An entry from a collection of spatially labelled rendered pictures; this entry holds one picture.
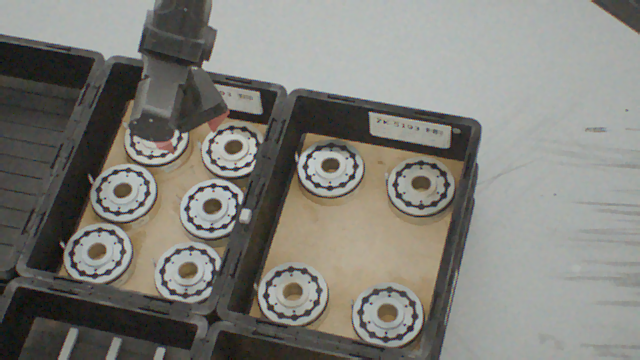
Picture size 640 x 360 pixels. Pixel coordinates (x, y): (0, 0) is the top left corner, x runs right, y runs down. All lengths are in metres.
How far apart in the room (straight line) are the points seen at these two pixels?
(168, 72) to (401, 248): 0.52
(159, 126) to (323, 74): 0.73
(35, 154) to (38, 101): 0.10
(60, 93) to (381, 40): 0.58
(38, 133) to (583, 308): 0.91
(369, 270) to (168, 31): 0.56
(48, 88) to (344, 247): 0.58
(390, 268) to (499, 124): 0.41
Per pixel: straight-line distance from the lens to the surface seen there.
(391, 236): 1.84
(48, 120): 2.04
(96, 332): 1.83
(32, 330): 1.86
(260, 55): 2.20
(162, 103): 1.46
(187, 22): 1.41
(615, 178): 2.07
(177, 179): 1.92
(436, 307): 1.68
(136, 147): 1.93
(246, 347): 1.71
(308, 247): 1.84
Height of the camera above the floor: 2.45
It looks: 58 degrees down
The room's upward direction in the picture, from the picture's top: 8 degrees counter-clockwise
